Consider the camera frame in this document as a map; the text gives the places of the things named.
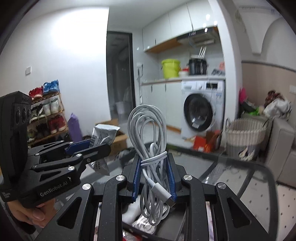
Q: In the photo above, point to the dark glass door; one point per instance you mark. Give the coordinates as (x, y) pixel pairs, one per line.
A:
(120, 78)

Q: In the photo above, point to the white lower kitchen cabinets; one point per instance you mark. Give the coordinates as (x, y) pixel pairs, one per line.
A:
(167, 96)

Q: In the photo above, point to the purple rolled mat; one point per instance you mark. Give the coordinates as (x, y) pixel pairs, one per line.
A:
(74, 128)

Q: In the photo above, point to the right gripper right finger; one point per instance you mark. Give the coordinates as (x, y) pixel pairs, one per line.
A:
(232, 220)

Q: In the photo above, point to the range hood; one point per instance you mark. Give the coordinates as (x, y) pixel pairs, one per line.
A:
(200, 37)

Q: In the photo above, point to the red cardboard box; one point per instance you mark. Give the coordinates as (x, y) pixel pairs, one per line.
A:
(207, 143)

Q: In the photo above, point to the red and white bowl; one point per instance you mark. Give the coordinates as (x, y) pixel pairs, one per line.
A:
(184, 72)

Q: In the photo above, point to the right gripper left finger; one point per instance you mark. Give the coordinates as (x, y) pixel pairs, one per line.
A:
(96, 213)

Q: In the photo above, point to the woven laundry basket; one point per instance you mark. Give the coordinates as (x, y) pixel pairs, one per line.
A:
(244, 137)

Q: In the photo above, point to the glass table top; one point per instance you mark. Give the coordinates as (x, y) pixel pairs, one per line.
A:
(212, 212)

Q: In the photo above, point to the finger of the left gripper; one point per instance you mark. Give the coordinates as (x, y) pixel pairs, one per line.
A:
(57, 169)
(60, 148)

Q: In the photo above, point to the white kitchen cabinets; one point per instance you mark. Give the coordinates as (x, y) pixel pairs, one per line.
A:
(189, 17)
(167, 96)

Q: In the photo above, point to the wooden shoe rack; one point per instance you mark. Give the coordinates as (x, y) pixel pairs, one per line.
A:
(48, 120)

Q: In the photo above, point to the white router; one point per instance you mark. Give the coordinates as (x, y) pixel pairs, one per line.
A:
(201, 54)

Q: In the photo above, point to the person's left hand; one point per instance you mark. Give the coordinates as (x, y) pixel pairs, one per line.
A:
(40, 215)

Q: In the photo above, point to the white upper kitchen cabinets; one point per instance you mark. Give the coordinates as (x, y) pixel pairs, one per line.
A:
(189, 17)

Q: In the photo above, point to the pile of clothes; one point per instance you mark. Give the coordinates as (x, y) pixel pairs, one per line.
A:
(276, 106)

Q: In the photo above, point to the open cardboard box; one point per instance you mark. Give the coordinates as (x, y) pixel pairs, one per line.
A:
(120, 141)

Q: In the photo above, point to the yellow-green plastic bucket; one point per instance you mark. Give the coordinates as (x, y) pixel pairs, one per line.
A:
(170, 68)

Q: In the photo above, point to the white washing machine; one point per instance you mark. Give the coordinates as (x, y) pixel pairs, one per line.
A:
(203, 104)

